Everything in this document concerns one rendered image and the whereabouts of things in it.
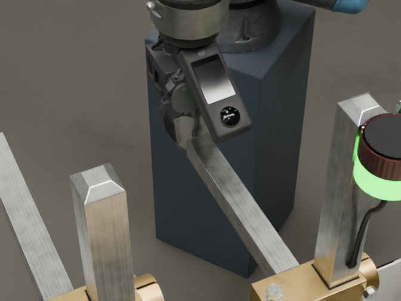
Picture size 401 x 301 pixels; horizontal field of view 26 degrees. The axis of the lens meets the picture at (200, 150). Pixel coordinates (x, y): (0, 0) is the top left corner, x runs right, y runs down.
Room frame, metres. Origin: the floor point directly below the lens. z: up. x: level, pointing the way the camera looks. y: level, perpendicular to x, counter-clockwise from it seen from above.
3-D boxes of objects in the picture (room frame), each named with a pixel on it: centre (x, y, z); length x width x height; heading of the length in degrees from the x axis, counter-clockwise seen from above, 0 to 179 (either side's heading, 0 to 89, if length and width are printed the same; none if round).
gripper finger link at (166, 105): (0.79, 0.03, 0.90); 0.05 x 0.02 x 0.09; 115
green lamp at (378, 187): (0.53, -0.17, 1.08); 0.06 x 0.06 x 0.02
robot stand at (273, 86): (1.39, -0.06, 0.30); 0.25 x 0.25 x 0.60; 61
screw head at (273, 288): (0.54, -0.08, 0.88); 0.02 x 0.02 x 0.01
